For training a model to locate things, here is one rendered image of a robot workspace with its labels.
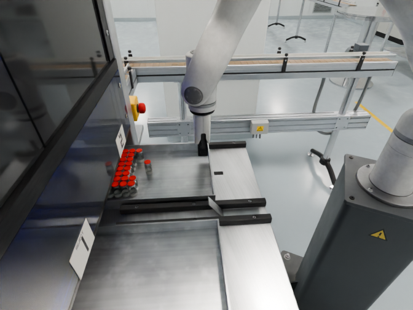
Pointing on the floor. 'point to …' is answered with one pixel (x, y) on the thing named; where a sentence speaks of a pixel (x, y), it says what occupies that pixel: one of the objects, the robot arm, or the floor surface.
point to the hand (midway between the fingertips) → (202, 149)
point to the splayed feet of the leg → (324, 165)
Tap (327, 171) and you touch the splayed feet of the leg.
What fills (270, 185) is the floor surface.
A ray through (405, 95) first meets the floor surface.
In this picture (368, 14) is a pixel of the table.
